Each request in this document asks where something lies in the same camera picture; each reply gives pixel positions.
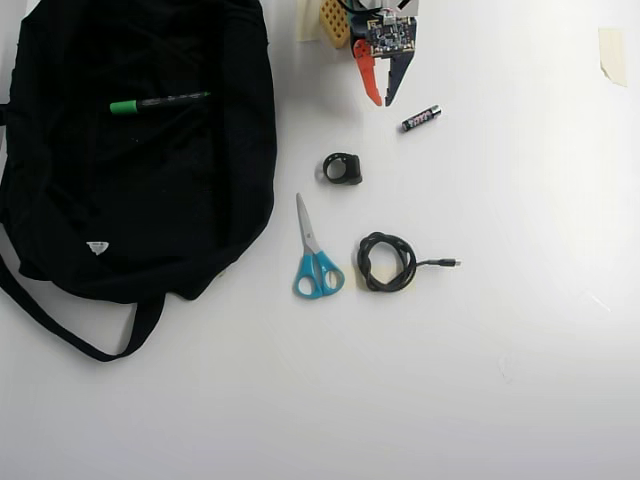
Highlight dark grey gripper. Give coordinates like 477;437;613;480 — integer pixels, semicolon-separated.
348;17;414;108

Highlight green marker pen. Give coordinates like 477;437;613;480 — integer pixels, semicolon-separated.
108;91;212;116

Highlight yellow perforated robot base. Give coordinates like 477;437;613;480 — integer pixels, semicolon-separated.
317;0;351;51

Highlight black fabric bag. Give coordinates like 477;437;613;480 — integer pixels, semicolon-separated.
0;0;279;365

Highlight black AAA battery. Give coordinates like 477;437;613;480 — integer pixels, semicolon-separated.
400;104;442;134

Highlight beige masking tape strip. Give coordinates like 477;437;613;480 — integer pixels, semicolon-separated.
294;0;321;44

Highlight beige masking tape piece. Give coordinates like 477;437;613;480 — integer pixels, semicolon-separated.
598;28;629;88

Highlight camera circuit board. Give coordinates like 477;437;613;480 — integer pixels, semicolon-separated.
363;13;419;60

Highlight black plastic ring clip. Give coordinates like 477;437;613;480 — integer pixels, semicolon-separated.
321;152;363;186

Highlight blue handled scissors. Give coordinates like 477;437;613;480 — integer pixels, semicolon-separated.
291;192;346;301

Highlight coiled black USB cable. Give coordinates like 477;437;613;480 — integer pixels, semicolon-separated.
356;230;463;295

